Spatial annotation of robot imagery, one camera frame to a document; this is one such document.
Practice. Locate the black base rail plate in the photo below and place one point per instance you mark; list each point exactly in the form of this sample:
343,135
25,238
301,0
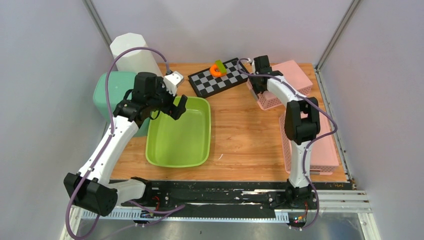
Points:
225,199

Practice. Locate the aluminium frame rails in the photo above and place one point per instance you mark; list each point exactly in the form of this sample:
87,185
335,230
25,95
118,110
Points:
341,198

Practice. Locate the black white checkerboard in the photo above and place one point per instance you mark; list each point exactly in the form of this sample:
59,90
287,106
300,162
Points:
206,85

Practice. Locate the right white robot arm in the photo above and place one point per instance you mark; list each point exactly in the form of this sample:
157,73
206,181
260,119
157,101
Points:
301,124

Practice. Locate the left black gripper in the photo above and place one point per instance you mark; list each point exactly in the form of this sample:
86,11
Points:
171,109

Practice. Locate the green plastic bin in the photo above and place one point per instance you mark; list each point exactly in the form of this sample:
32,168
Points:
119,82

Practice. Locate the green block toy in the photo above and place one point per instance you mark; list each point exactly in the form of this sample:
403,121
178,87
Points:
220,67

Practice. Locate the green plastic tray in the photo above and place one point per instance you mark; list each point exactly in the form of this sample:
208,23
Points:
181,143

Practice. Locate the large white container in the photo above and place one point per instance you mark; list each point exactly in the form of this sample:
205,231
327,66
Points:
135,61

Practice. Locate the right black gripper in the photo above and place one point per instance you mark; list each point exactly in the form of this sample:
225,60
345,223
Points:
257,89

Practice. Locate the pink perforated basket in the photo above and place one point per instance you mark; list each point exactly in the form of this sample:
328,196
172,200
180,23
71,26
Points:
294,75
324,157

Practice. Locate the orange ring toy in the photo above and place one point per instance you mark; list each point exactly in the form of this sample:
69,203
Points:
215,71

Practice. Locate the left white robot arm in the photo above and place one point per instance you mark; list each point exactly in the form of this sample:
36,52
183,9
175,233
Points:
90,187

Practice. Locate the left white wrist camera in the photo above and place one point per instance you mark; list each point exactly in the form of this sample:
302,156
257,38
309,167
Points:
172,81

